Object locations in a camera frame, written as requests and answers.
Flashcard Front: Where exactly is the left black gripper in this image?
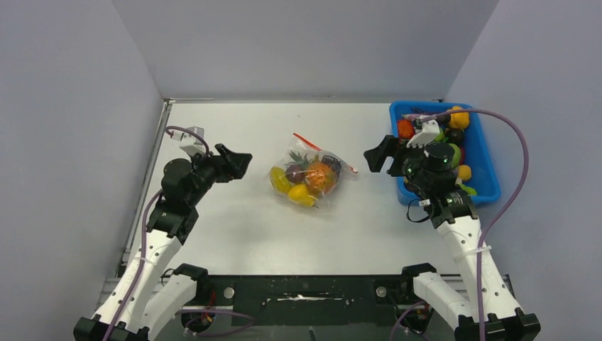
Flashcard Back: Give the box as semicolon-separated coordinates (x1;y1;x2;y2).
186;144;251;207

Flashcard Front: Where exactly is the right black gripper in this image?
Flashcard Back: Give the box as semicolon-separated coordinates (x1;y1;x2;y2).
365;136;432;191

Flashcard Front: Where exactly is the toy yellow mango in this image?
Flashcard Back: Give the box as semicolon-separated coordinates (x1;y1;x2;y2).
269;166;291;195

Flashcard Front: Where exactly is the toy dark passion fruit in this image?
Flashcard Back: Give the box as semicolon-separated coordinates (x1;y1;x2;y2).
285;165;306;185

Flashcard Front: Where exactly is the toy pineapple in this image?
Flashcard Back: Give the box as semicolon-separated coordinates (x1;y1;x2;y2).
286;151;339;195

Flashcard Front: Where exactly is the clear zip top bag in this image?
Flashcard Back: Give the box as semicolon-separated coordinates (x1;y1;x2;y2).
266;133;359;209

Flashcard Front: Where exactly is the toy yellow lemon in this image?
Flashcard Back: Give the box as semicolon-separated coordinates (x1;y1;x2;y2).
287;183;316;207

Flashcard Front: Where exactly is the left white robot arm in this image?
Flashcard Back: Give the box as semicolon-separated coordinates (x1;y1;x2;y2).
73;144;252;340

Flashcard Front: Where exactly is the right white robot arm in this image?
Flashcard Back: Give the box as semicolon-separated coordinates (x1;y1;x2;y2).
363;135;541;340

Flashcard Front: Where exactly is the toy dark avocado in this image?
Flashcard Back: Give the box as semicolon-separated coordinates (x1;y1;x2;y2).
445;128;465;146

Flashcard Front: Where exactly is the toy small yellow fruit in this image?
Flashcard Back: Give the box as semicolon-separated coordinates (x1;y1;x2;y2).
457;165;472;182

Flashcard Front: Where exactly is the toy orange bell pepper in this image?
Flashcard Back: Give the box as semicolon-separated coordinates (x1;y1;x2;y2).
447;112;471;130

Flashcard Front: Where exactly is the toy green lime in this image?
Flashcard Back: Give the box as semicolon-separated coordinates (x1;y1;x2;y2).
459;183;478;196

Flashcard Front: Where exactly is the blue plastic bin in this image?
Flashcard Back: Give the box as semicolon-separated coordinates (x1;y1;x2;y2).
389;101;500;205

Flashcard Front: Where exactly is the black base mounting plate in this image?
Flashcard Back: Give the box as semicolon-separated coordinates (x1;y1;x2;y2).
164;262;443;335

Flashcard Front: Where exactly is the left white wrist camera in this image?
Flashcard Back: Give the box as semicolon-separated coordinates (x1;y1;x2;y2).
165;126;209;157

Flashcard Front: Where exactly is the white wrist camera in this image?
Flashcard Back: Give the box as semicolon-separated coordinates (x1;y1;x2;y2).
165;126;209;157
405;114;440;148

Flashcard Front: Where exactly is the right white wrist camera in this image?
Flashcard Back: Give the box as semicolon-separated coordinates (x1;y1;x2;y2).
405;114;440;148

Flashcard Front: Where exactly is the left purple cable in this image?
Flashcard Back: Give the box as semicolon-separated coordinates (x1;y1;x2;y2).
101;125;257;341

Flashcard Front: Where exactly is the purple cable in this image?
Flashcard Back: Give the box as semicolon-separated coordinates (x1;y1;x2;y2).
413;109;530;341
101;125;257;341

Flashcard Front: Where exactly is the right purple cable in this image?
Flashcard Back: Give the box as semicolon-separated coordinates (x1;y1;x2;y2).
413;109;530;341

